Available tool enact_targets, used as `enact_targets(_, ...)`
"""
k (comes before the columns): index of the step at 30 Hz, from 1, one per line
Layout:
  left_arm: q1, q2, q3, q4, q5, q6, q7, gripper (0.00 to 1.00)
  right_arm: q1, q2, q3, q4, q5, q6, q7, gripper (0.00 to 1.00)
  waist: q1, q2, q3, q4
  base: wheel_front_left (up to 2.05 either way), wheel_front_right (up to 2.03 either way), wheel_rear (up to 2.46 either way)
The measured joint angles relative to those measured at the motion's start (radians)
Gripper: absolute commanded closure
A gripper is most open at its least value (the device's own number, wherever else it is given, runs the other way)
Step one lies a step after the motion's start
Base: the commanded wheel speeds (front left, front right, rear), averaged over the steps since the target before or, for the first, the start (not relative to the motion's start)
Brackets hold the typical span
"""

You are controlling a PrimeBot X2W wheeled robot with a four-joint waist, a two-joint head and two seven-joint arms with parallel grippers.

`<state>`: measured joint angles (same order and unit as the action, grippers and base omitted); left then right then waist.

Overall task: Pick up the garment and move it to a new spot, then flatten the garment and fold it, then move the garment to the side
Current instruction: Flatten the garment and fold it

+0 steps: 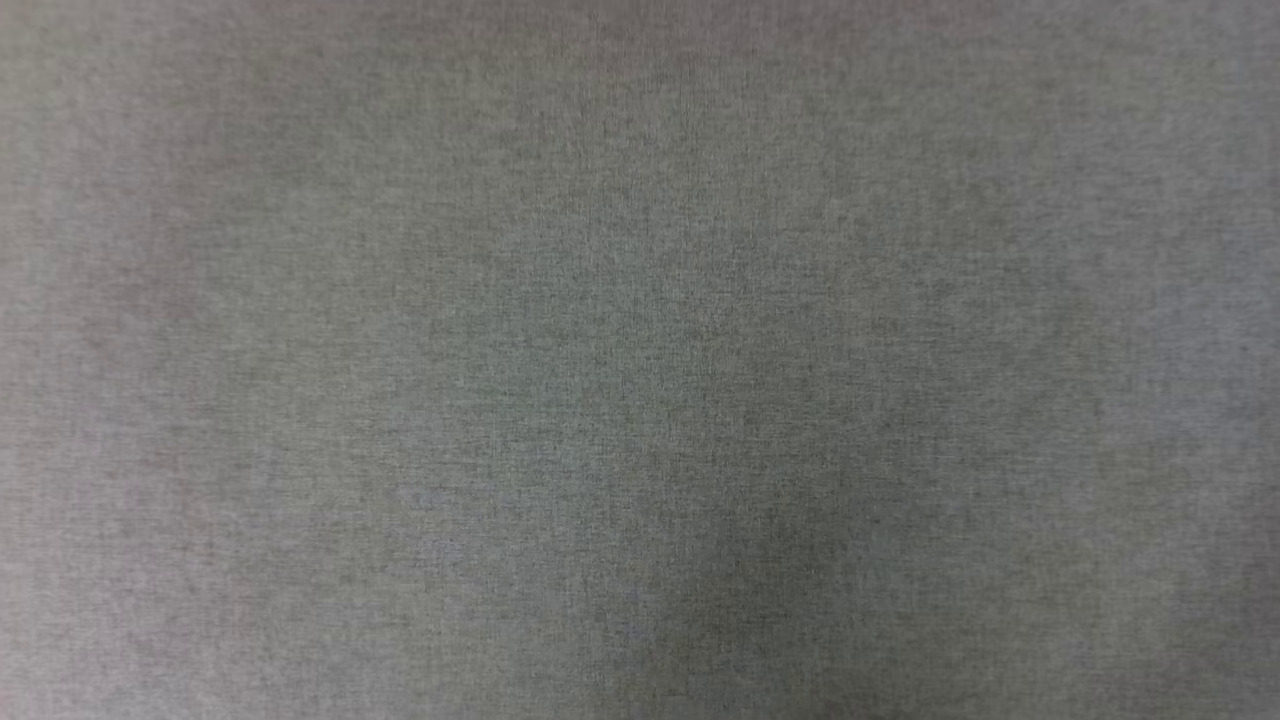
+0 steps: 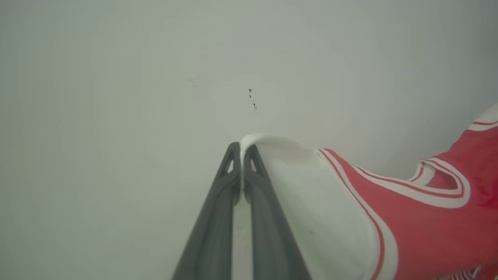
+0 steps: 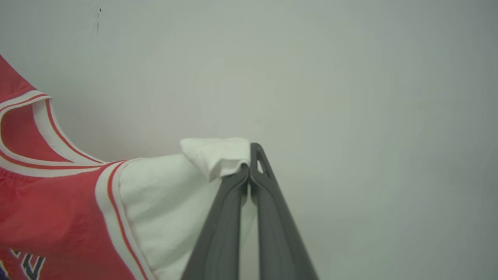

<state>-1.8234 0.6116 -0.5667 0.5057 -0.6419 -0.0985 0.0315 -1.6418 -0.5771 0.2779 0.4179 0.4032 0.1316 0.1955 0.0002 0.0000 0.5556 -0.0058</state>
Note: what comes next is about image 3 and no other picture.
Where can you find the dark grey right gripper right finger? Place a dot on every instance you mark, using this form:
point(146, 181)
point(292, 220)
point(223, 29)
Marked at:
point(278, 233)

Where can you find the red and white basketball jersey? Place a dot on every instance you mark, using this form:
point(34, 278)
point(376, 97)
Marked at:
point(58, 210)

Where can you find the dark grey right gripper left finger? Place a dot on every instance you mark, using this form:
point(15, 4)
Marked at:
point(220, 233)

